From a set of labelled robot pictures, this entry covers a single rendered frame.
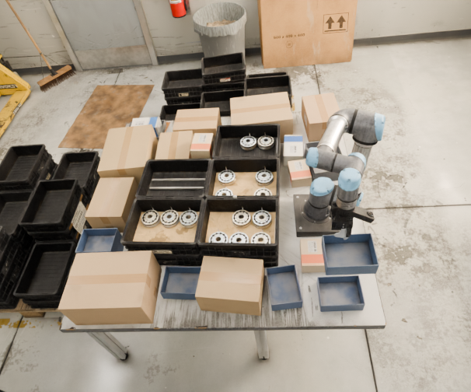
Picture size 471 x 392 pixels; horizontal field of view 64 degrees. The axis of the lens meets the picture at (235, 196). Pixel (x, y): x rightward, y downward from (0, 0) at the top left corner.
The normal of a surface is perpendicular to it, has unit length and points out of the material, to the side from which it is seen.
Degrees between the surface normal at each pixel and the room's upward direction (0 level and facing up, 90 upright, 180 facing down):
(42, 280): 0
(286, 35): 76
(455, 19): 90
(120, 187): 0
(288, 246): 0
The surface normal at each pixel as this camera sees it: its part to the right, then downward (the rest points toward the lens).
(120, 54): -0.03, 0.77
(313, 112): -0.11, -0.63
